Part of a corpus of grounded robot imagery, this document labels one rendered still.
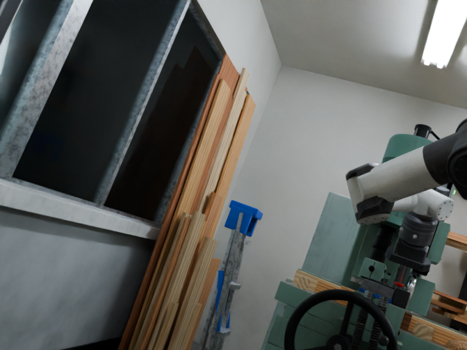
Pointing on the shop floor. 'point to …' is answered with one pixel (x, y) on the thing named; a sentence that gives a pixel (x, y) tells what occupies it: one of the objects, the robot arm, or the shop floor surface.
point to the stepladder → (221, 301)
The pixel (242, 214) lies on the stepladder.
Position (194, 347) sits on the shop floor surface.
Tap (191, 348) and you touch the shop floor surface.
